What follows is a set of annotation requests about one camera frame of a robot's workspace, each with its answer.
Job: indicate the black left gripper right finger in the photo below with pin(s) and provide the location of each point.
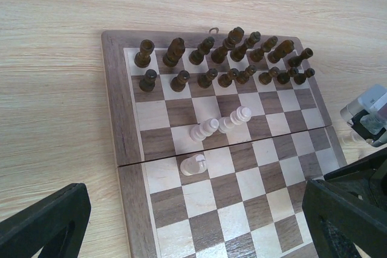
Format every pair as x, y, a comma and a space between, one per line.
340, 220

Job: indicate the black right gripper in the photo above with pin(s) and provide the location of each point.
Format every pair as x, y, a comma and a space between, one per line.
365, 178

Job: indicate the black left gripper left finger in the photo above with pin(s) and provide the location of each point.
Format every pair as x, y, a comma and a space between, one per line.
54, 226

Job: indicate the dark pawn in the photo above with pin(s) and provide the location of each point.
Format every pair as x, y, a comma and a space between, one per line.
178, 83

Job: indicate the wooden chess board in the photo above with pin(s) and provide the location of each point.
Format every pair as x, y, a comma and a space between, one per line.
248, 203

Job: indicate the metal board clasp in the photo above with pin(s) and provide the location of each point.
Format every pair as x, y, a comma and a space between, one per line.
214, 30

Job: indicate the white queen piece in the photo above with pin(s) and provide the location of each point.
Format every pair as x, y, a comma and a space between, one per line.
239, 116

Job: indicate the dark pawn second row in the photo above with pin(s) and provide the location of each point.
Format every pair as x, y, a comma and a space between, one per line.
225, 80
205, 80
147, 83

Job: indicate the white bishop piece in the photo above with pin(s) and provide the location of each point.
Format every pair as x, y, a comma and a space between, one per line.
203, 130

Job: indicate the dark king piece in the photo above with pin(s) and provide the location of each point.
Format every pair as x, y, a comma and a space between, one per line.
238, 53

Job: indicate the dark rook back left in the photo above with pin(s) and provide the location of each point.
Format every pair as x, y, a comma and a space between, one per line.
143, 57

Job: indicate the dark queen piece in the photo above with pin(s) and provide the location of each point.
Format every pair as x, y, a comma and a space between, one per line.
234, 37

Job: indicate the dark bishop back row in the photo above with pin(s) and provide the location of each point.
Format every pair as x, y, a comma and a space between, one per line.
197, 56

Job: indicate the dark knight back row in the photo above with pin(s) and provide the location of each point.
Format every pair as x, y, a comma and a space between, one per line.
174, 52

